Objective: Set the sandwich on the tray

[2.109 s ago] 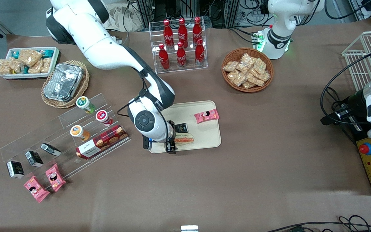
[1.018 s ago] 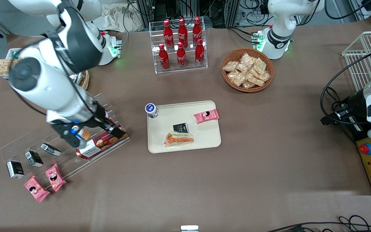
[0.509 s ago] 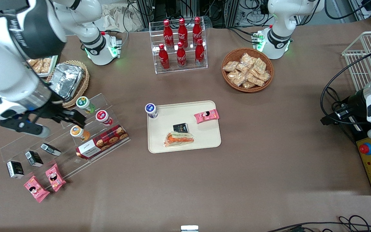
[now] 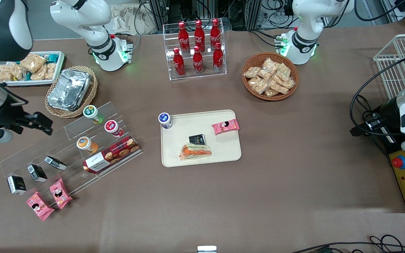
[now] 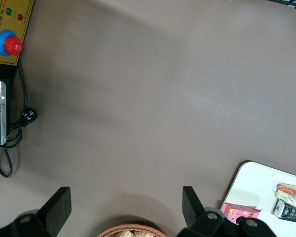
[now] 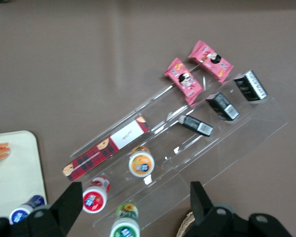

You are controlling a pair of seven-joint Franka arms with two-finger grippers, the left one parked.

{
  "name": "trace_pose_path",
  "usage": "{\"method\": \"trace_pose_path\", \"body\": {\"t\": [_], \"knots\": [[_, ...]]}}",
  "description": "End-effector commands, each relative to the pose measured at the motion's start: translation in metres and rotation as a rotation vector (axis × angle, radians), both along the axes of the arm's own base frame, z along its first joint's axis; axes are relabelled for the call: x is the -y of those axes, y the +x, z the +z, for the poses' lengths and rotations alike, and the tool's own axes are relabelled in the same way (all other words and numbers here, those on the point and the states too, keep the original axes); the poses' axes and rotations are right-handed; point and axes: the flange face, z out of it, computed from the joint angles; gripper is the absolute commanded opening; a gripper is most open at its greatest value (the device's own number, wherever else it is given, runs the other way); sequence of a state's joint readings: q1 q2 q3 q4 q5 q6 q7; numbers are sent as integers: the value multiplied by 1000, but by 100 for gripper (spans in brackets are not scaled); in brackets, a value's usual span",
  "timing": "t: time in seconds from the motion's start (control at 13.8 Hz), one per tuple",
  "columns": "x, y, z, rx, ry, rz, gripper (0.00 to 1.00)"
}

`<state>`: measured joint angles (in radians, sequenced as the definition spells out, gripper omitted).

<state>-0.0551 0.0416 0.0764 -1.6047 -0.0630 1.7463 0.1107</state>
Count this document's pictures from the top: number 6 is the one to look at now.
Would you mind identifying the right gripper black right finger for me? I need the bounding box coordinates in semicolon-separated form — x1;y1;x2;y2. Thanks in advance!
185;181;293;237

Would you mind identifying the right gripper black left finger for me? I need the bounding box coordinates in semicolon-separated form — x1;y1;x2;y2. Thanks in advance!
0;181;83;237

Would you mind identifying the cream plastic tray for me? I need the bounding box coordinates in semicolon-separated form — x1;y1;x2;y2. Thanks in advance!
0;130;48;219

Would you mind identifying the light wicker basket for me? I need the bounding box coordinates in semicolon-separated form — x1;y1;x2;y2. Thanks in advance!
176;210;196;237

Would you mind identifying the red cap yogurt bottle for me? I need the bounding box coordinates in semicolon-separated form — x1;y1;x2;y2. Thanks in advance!
82;176;111;214

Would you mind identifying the blue cap yogurt bottle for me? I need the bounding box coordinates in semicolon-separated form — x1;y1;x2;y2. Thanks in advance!
9;195;46;226

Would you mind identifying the green cap yogurt bottle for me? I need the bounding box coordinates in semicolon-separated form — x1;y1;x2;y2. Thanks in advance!
110;202;141;237

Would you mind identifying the red plaid cookie box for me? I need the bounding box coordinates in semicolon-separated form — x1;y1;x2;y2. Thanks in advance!
62;116;150;182

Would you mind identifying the clear acrylic stepped stand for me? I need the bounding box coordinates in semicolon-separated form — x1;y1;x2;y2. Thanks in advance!
70;63;296;233

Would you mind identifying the orange cap yogurt bottle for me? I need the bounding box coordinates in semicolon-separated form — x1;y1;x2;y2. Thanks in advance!
128;146;155;178

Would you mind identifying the small black box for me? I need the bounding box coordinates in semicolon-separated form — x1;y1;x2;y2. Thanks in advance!
205;92;241;122
178;115;214;137
233;70;268;102

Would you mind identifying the pink snack packet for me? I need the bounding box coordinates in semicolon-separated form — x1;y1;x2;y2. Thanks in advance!
163;57;204;105
187;40;235;83

